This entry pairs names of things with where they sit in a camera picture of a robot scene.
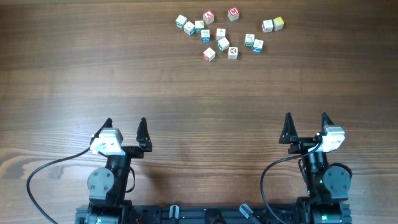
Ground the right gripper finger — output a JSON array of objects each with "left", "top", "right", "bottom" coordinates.
[
  {"left": 279, "top": 112, "right": 298, "bottom": 144},
  {"left": 321, "top": 112, "right": 334, "bottom": 129}
]

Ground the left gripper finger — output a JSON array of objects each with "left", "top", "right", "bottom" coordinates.
[
  {"left": 136, "top": 117, "right": 152, "bottom": 152},
  {"left": 90, "top": 118, "right": 113, "bottom": 144}
]

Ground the blue-edged paw block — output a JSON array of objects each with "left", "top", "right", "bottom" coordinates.
[{"left": 200, "top": 29, "right": 211, "bottom": 42}]

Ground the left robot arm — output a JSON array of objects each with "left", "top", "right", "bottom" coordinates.
[{"left": 75, "top": 117, "right": 152, "bottom": 224}]

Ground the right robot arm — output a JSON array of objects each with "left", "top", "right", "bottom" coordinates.
[{"left": 279, "top": 113, "right": 353, "bottom": 224}]

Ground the red circle picture block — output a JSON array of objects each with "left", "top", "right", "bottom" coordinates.
[{"left": 228, "top": 47, "right": 238, "bottom": 59}]

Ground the red-edged block lower left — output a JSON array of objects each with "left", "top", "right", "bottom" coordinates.
[{"left": 203, "top": 47, "right": 216, "bottom": 62}]

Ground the red-edged block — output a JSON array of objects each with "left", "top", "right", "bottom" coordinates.
[
  {"left": 203, "top": 47, "right": 216, "bottom": 62},
  {"left": 262, "top": 19, "right": 274, "bottom": 32}
]

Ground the yellow letter S block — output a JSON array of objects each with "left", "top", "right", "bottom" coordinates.
[{"left": 272, "top": 17, "right": 284, "bottom": 31}]

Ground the red-edged block far right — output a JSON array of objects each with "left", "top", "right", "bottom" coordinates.
[{"left": 262, "top": 19, "right": 274, "bottom": 32}]

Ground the plain wooden block centre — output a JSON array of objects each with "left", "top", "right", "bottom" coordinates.
[{"left": 216, "top": 28, "right": 226, "bottom": 40}]

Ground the green-edged block upper row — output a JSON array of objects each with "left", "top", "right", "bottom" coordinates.
[{"left": 195, "top": 21, "right": 204, "bottom": 33}]

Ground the red letter M block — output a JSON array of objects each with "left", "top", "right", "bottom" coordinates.
[{"left": 228, "top": 7, "right": 240, "bottom": 21}]

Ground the red letter A block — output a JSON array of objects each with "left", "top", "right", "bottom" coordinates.
[{"left": 203, "top": 10, "right": 215, "bottom": 24}]

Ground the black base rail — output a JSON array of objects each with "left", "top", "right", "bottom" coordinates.
[{"left": 75, "top": 203, "right": 353, "bottom": 224}]

